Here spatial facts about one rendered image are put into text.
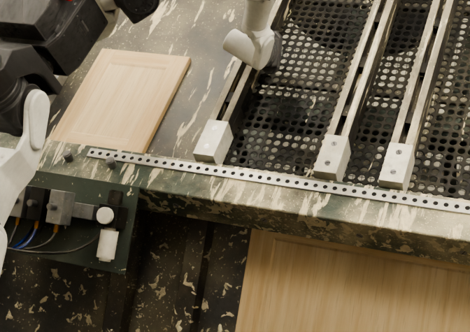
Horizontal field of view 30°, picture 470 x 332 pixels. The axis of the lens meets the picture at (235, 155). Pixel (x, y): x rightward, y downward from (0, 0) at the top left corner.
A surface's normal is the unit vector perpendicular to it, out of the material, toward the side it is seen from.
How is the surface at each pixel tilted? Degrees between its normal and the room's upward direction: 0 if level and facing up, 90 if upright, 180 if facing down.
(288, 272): 90
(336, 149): 57
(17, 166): 111
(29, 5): 82
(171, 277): 90
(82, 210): 90
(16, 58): 90
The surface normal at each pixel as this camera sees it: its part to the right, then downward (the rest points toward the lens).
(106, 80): -0.21, -0.63
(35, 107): 0.92, 0.13
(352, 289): -0.35, -0.11
